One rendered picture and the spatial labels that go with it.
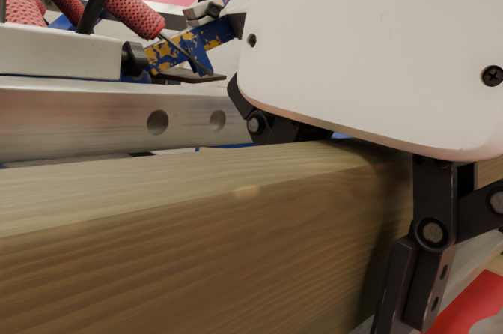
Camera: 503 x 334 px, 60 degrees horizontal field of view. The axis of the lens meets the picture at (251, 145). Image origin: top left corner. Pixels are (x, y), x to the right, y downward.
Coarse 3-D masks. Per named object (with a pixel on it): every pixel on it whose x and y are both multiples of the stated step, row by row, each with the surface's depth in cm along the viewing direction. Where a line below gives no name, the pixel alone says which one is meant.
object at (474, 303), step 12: (480, 276) 31; (492, 276) 31; (468, 288) 29; (480, 288) 29; (492, 288) 30; (456, 300) 27; (468, 300) 27; (480, 300) 28; (492, 300) 28; (444, 312) 26; (456, 312) 26; (468, 312) 26; (480, 312) 26; (492, 312) 26; (432, 324) 24; (444, 324) 24; (456, 324) 24; (468, 324) 25
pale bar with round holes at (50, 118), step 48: (0, 96) 27; (48, 96) 29; (96, 96) 31; (144, 96) 34; (192, 96) 38; (0, 144) 27; (48, 144) 30; (96, 144) 32; (144, 144) 36; (192, 144) 39
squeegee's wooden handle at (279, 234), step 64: (0, 192) 7; (64, 192) 7; (128, 192) 8; (192, 192) 8; (256, 192) 10; (320, 192) 11; (384, 192) 15; (0, 256) 6; (64, 256) 6; (128, 256) 7; (192, 256) 8; (256, 256) 10; (320, 256) 12; (384, 256) 16; (0, 320) 6; (64, 320) 7; (128, 320) 8; (192, 320) 9; (256, 320) 11; (320, 320) 13
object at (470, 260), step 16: (480, 240) 27; (496, 240) 27; (464, 256) 24; (480, 256) 24; (496, 256) 27; (464, 272) 22; (480, 272) 24; (448, 288) 20; (464, 288) 22; (448, 304) 20; (368, 320) 16
